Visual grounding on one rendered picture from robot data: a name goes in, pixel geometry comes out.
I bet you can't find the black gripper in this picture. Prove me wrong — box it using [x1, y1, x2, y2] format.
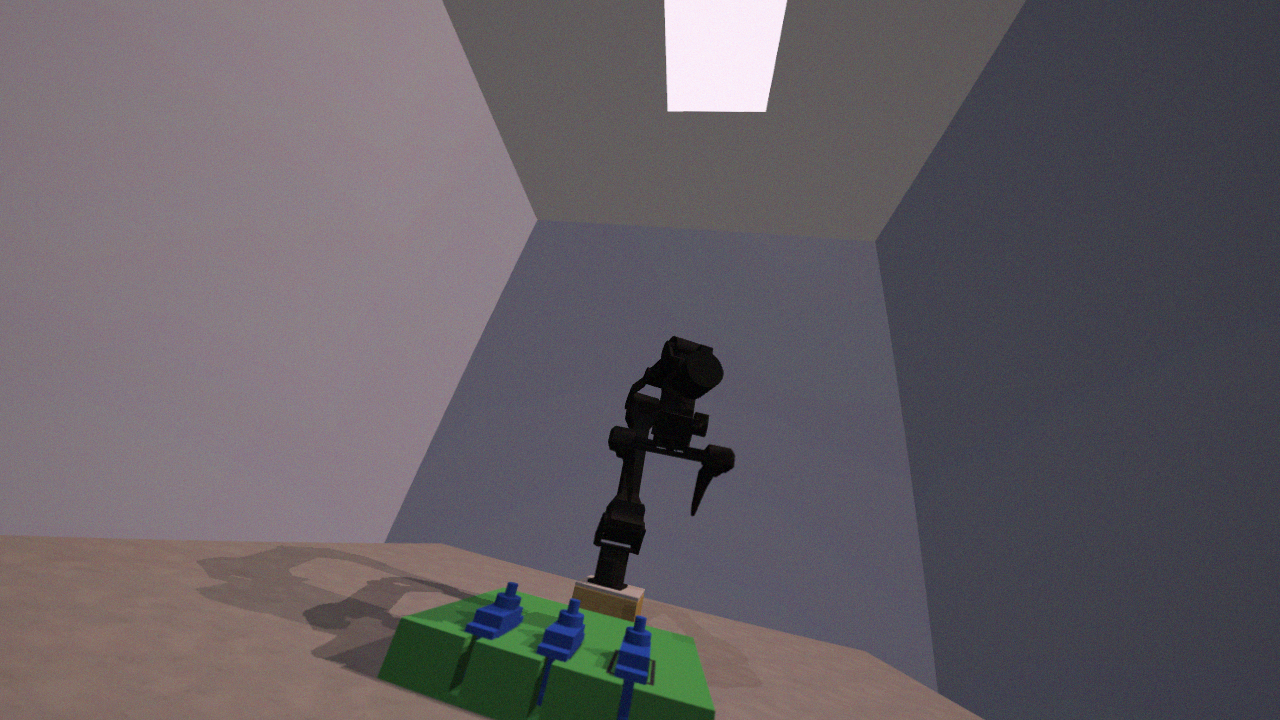
[608, 401, 735, 516]

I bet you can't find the green flat panel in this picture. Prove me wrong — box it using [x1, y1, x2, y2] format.
[378, 582, 716, 720]

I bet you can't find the blue micro servo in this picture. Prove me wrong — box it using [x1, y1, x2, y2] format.
[614, 616, 652, 720]

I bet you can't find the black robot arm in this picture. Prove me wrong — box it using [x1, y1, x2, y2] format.
[588, 336, 724, 591]

